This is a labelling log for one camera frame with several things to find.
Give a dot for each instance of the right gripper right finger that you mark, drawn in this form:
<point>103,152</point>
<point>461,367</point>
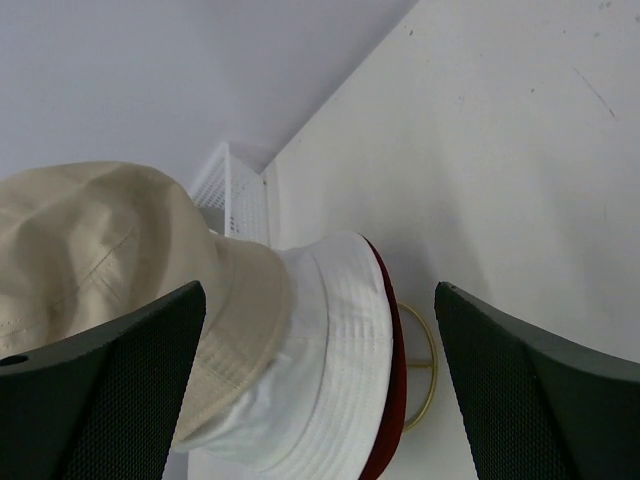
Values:
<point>536,405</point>

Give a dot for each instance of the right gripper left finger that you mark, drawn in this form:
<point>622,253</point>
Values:
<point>102,404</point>

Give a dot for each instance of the dark red bucket hat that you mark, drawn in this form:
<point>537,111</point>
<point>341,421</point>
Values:
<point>393,417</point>

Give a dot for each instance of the beige bucket hat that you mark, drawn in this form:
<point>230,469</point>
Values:
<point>86,243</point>

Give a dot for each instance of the white bucket hat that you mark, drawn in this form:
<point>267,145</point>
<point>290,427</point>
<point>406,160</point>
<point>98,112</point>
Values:
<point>316,411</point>

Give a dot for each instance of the white plastic basket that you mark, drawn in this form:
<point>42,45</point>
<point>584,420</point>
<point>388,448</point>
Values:
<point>232,198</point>

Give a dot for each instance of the gold wire hat stand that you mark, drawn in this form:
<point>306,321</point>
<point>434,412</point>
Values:
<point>431,364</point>

